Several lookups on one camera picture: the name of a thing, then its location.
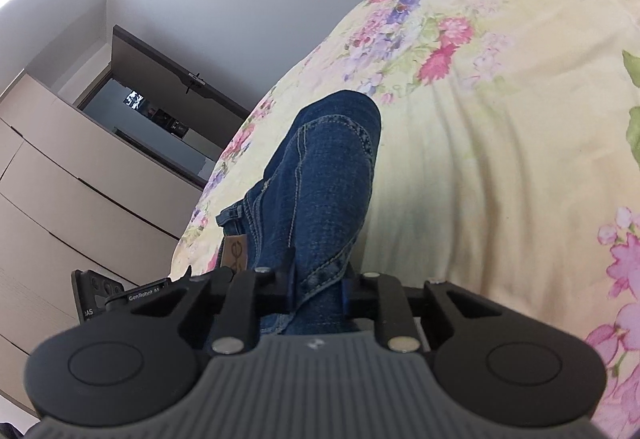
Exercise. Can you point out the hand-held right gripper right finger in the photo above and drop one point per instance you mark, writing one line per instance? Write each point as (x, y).
(346, 293)

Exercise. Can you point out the beige wardrobe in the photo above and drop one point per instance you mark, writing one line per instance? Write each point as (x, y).
(75, 214)

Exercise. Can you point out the dark shelf unit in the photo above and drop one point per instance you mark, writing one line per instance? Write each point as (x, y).
(167, 119)

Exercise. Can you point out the dark brown door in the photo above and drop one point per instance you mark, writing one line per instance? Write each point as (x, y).
(170, 69)

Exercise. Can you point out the blue denim pants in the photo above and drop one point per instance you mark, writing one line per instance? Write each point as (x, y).
(320, 179)

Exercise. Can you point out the floral yellow blanket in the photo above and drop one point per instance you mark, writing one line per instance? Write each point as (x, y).
(500, 144)

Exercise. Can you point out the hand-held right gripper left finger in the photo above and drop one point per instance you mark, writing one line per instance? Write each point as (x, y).
(291, 286)

